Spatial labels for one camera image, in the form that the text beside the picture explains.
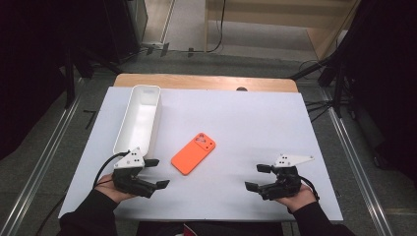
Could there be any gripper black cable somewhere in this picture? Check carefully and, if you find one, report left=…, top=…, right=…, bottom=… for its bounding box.
left=299, top=175, right=321, bottom=202
left=92, top=150, right=131, bottom=190

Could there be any person's left hand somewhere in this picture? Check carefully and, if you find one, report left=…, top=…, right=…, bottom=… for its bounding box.
left=93, top=181, right=137, bottom=205

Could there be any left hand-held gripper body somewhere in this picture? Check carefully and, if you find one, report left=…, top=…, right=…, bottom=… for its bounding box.
left=112, top=147, right=158, bottom=199

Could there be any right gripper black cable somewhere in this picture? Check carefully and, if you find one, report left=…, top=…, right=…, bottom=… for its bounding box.
left=299, top=175, right=321, bottom=202

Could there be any aluminium floor rail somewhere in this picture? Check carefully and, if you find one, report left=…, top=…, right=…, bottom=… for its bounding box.
left=0, top=93, right=84, bottom=236
left=322, top=88, right=395, bottom=236

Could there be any light wooden furniture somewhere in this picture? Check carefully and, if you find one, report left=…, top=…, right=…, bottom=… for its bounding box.
left=204, top=0, right=362, bottom=62

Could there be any thin black floor cable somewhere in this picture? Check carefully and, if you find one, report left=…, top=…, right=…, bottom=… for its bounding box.
left=33, top=193, right=71, bottom=236

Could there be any white table mat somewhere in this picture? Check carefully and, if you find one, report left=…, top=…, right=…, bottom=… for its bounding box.
left=58, top=86, right=344, bottom=222

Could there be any white plastic bin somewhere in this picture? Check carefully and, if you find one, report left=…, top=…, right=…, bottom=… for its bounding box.
left=112, top=84, right=162, bottom=160

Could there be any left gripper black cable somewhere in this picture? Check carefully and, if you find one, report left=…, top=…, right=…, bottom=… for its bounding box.
left=92, top=150, right=131, bottom=190

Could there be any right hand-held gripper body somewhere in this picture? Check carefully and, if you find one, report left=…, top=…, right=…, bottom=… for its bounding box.
left=260, top=153, right=316, bottom=202

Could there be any dark curtain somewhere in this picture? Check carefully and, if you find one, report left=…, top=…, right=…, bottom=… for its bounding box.
left=0, top=0, right=143, bottom=161
left=336, top=0, right=417, bottom=185

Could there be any person's dark clothing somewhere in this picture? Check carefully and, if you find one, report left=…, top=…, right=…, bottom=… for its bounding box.
left=136, top=220, right=285, bottom=236

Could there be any black stand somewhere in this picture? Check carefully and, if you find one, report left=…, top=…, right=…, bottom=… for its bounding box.
left=63, top=45, right=124, bottom=110
left=289, top=53, right=359, bottom=123

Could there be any red cloth patch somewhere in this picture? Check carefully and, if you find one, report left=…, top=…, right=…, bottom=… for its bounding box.
left=182, top=223, right=199, bottom=236

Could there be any orange phone case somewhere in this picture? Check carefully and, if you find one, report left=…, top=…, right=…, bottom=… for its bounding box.
left=170, top=132, right=217, bottom=176

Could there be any black hanging cable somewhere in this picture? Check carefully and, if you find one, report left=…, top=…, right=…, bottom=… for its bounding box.
left=207, top=0, right=227, bottom=54

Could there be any person's right hand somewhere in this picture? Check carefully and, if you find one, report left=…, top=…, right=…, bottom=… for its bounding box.
left=274, top=183, right=319, bottom=213

